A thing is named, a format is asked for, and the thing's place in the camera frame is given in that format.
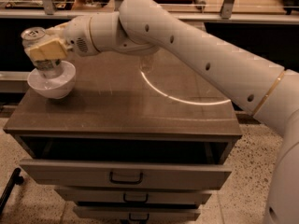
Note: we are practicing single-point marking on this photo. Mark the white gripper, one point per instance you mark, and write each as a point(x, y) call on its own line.
point(77, 35)

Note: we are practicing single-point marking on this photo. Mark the silver green 7up can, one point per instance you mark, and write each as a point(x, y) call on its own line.
point(46, 68)

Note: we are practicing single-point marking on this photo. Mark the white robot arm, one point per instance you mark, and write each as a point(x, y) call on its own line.
point(266, 90)

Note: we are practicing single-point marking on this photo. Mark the white bowl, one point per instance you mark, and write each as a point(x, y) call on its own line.
point(55, 87)

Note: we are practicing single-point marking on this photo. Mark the grey drawer cabinet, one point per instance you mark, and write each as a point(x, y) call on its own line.
point(121, 111)

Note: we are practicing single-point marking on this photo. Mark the black chair leg left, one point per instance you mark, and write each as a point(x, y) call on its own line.
point(15, 179)

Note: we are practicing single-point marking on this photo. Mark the metal railing frame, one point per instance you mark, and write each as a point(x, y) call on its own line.
point(240, 11)

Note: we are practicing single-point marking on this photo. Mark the top drawer with handle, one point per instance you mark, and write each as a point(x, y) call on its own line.
point(123, 175)

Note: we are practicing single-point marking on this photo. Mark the drawer with handle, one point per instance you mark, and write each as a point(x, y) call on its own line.
point(149, 196)
point(136, 213)
point(123, 175)

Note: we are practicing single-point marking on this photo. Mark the middle drawer with handle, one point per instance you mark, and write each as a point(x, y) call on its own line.
point(149, 196)

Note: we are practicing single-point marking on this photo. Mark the bottom drawer with handle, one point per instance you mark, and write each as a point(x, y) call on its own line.
point(136, 213)

